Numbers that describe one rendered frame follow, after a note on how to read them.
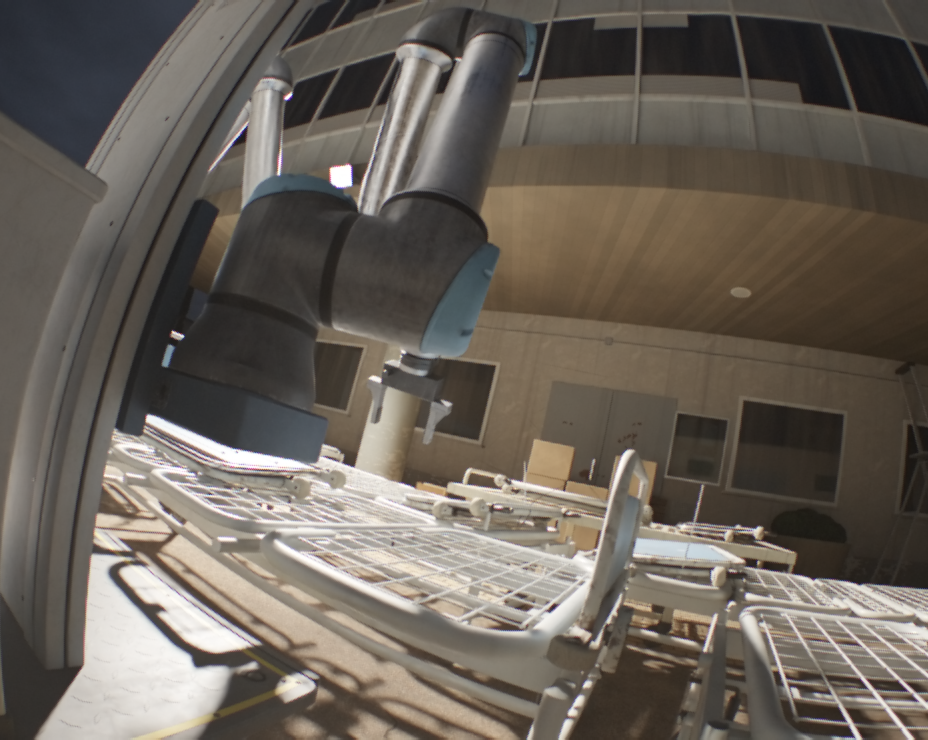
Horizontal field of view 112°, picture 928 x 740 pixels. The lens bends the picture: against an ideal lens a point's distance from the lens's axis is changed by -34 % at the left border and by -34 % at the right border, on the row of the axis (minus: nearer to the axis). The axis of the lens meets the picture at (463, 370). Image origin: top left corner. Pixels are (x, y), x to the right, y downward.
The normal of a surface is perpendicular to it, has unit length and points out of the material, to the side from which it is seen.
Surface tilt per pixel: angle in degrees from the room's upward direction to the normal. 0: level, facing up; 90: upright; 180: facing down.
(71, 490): 90
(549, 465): 90
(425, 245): 78
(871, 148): 90
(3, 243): 90
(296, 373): 70
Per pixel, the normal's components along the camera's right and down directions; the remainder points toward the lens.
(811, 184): -0.40, -0.28
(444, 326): -0.07, 0.65
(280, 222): 0.12, -0.19
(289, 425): 0.92, 0.15
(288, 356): 0.86, -0.24
